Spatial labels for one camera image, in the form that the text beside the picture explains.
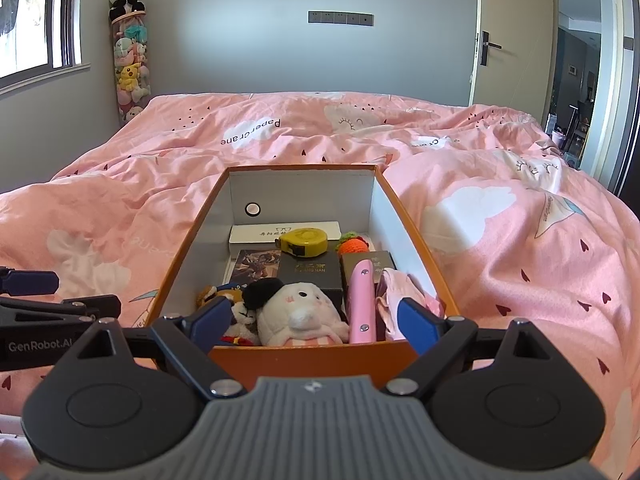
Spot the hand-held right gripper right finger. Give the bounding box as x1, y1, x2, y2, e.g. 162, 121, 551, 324
385, 297, 566, 396

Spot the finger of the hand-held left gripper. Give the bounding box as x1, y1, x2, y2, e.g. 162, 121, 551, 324
0, 267, 60, 297
0, 295, 122, 332

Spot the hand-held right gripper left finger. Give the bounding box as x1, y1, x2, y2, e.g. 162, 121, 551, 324
60, 296, 248, 400

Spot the brown bear plush toy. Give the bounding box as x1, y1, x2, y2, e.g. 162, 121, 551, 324
195, 284, 261, 347

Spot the pink cloth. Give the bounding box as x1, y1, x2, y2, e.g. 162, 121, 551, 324
375, 267, 446, 342

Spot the pink slim case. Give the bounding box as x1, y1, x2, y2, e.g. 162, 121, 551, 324
349, 259, 377, 345

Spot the illustrated notebook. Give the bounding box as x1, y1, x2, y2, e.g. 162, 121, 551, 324
222, 249, 283, 291

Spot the white dog plush toy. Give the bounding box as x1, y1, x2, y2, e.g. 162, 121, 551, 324
242, 277, 351, 347

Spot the white box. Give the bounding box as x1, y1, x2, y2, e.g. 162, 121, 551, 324
229, 220, 343, 261

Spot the orange crochet carrot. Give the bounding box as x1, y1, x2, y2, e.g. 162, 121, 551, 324
335, 231, 373, 256

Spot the orange cardboard box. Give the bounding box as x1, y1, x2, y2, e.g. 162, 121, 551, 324
135, 162, 463, 391

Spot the yellow tape measure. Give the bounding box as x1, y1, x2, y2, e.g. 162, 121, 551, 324
280, 227, 329, 256

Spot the pink printed blanket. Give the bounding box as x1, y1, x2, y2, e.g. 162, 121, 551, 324
0, 91, 640, 480

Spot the clear tube of plush toys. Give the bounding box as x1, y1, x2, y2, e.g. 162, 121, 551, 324
111, 10, 152, 126

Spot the window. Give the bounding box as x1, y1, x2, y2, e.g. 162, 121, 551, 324
0, 0, 92, 96

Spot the panda plush toy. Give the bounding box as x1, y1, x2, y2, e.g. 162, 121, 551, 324
107, 0, 147, 22

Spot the white door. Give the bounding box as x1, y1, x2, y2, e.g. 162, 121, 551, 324
470, 0, 558, 126

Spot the black door handle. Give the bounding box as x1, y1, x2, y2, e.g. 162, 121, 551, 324
479, 31, 502, 66

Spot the grey wall switch panel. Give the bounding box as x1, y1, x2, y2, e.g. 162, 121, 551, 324
308, 11, 375, 26

